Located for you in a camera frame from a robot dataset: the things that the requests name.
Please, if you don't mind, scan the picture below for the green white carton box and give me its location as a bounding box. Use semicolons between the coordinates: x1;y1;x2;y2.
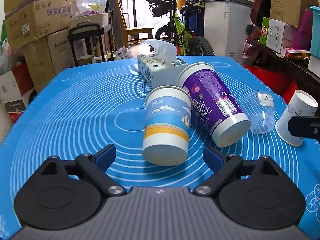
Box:
260;17;285;53

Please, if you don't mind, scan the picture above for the white chest freezer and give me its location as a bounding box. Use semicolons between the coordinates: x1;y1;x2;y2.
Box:
204;0;253;64

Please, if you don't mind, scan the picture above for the purple white paper cup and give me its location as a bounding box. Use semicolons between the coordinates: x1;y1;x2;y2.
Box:
177;62;251;148

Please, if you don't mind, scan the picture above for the red white cardboard box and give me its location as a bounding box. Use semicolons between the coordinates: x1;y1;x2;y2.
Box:
1;62;37;124

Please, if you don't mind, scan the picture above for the green black bicycle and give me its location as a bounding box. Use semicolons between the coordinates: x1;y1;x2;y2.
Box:
145;0;215;56

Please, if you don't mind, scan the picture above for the blue silicone baking mat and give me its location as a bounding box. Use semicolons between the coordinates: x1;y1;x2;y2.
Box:
1;56;319;239

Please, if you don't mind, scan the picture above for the lower brown cardboard box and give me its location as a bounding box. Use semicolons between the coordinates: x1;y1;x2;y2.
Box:
22;29;75;93

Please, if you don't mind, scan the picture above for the white blue tissue box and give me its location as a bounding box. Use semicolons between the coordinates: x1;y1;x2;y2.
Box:
137;39;189;89

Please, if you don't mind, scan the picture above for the wooden chair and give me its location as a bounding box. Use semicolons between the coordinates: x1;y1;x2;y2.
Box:
115;0;154;49

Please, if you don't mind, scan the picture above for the white paper cup floral print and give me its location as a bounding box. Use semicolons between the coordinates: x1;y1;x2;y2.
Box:
276;89;319;147

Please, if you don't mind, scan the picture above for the top brown cardboard box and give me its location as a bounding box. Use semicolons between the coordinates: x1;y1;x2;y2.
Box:
4;0;75;49

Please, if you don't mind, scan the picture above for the blue white paper cup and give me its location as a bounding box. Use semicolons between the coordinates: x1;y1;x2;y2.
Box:
142;86;192;166

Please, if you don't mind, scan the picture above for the clear plastic cup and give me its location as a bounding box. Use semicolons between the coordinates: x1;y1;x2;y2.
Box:
240;90;276;135

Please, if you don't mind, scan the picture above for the brown cardboard box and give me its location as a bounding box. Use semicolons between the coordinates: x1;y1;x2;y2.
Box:
22;29;75;93
4;0;75;49

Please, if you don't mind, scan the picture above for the black metal shelf rack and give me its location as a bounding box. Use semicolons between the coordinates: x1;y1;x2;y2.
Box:
68;23;115;66

